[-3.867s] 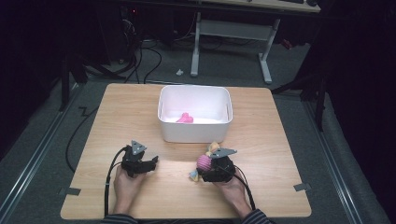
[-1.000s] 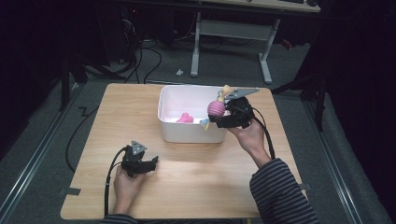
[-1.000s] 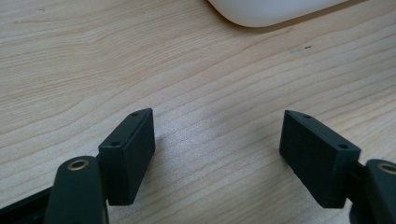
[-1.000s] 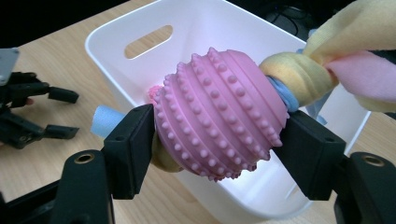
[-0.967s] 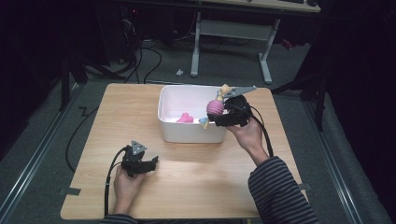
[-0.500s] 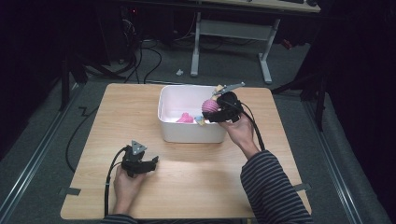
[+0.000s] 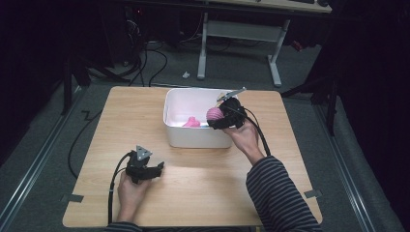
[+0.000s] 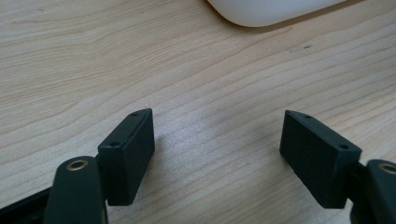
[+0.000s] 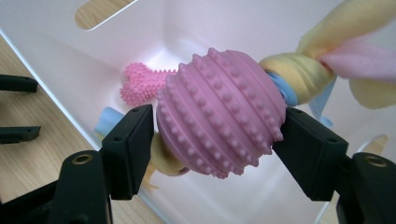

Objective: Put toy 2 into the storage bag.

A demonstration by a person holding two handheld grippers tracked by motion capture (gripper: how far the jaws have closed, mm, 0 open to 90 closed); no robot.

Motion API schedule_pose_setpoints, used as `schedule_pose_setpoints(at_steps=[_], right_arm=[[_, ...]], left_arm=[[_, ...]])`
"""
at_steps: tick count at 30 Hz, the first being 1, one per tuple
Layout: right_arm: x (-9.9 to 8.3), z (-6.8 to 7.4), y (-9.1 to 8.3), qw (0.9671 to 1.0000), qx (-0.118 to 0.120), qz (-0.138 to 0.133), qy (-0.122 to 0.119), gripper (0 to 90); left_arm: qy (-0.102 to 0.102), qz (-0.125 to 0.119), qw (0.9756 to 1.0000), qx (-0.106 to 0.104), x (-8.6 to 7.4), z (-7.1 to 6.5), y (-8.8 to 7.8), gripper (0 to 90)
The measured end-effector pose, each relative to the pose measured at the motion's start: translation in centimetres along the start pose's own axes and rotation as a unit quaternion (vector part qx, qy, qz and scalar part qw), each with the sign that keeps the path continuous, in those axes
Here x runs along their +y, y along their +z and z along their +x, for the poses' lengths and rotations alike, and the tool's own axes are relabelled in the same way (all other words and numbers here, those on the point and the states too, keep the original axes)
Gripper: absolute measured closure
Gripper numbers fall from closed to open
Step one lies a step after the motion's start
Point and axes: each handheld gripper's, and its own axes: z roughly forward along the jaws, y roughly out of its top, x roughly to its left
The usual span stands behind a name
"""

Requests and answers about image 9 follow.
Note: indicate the white plastic bin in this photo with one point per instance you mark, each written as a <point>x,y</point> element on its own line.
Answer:
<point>224,202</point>

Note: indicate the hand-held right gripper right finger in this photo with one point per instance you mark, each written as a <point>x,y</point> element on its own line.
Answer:
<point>311,155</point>

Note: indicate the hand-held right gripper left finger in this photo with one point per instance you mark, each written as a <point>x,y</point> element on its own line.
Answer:
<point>124,155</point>

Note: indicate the pink spiky bone toy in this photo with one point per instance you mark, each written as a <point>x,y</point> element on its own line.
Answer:
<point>140,84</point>

